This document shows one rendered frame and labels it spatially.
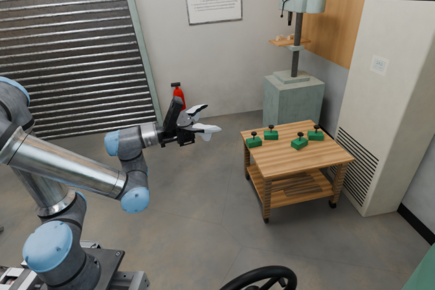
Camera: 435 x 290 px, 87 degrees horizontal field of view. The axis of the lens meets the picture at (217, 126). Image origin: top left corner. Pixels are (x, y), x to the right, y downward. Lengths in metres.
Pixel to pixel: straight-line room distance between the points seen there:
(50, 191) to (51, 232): 0.12
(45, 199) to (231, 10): 2.61
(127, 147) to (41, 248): 0.34
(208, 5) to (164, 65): 0.87
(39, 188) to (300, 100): 2.18
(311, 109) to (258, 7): 1.35
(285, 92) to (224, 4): 1.26
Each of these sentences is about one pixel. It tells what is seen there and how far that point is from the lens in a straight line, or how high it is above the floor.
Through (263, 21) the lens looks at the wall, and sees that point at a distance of 3.12.
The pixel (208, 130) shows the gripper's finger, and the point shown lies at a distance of 0.72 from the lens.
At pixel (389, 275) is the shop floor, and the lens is 2.00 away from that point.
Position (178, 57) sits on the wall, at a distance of 3.03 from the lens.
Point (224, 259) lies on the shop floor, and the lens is 1.83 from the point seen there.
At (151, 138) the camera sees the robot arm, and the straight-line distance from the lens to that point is 0.74.
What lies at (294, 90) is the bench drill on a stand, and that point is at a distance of 2.40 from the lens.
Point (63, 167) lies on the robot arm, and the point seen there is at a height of 1.28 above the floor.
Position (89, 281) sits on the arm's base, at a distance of 0.95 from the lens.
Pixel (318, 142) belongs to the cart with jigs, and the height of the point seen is 0.53.
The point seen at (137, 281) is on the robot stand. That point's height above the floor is 0.77.
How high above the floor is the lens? 1.61
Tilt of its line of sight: 31 degrees down
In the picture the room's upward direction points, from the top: 5 degrees counter-clockwise
